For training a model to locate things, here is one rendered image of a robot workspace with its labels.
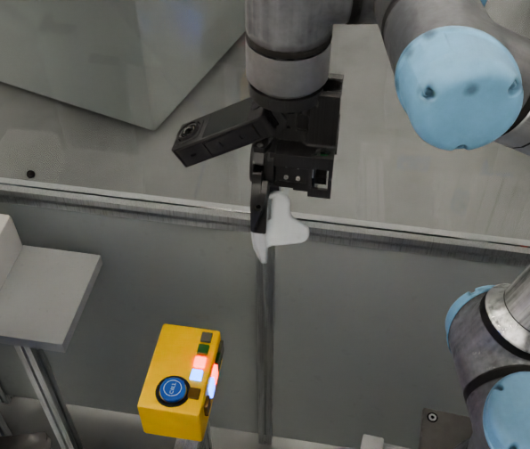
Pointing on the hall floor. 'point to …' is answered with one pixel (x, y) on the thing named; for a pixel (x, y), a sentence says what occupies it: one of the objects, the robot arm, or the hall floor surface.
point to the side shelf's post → (49, 395)
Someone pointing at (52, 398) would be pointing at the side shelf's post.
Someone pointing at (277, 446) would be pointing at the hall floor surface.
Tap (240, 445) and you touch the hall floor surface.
